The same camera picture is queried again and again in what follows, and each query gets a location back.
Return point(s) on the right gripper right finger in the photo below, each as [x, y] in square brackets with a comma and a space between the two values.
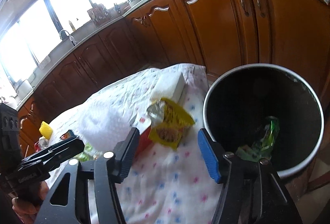
[252, 191]

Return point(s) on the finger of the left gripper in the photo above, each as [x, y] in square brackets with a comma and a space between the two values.
[41, 168]
[58, 152]

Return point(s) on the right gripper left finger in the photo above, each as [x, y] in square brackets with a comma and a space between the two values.
[67, 200]

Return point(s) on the green food pouch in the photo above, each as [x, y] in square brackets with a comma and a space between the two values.
[89, 153]

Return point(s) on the yellow snack wrapper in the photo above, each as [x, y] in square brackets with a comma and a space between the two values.
[169, 122]

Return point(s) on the green paper carton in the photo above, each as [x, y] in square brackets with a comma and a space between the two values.
[247, 153]

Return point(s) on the green drink can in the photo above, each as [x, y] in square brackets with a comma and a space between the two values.
[266, 138]

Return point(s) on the black white trash bin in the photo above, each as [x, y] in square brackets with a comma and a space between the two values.
[243, 99]

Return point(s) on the brown lower kitchen cabinets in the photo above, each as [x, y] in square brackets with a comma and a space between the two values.
[218, 34]

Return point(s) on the left hand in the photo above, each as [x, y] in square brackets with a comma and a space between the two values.
[25, 210]

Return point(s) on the red snack bag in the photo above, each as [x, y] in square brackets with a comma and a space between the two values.
[69, 134]

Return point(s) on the red crushed can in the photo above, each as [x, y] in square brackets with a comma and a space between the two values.
[41, 144]

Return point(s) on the white foam fruit net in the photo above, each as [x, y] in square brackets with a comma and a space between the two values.
[104, 125]

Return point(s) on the white rice cooker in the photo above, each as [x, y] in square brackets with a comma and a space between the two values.
[23, 88]

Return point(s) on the red white milk carton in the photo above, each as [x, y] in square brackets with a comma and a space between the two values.
[143, 124]

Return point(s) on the floral white tablecloth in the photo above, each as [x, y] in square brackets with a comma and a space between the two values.
[164, 185]

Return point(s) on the chrome sink faucet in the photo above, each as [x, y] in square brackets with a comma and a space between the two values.
[66, 35]

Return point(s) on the white tissue pack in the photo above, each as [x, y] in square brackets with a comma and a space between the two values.
[168, 86]

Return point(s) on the knife block with utensils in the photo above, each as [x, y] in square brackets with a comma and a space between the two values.
[99, 14]

